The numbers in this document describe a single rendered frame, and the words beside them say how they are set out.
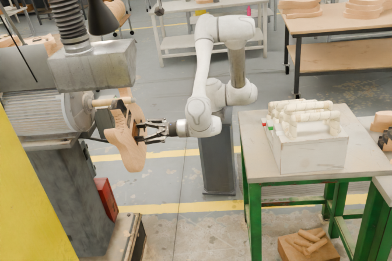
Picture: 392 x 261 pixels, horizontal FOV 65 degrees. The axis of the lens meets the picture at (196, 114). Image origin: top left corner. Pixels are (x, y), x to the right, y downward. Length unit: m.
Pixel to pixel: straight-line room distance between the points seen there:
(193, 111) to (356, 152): 0.77
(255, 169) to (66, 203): 1.00
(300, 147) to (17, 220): 1.07
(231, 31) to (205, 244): 1.45
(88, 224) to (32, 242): 1.37
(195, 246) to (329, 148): 1.30
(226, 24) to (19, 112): 1.06
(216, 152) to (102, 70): 1.34
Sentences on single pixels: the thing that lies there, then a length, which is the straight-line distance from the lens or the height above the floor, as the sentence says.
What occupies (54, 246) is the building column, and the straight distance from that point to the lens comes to 0.59.
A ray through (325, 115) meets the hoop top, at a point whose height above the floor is 1.20.
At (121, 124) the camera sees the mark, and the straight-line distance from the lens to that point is 1.41.
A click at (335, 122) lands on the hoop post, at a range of 1.33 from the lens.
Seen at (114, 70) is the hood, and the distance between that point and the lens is 1.21.
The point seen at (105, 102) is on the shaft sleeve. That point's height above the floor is 1.26.
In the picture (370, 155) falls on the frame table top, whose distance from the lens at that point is 1.59.
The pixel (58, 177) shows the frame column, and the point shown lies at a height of 0.90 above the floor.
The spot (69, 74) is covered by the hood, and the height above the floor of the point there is 1.46.
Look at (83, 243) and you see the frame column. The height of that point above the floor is 0.40.
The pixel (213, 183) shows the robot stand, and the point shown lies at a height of 0.12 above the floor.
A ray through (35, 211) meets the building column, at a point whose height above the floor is 1.54.
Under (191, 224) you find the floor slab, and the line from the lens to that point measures 2.46.
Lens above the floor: 1.87
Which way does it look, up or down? 30 degrees down
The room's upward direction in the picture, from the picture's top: 8 degrees counter-clockwise
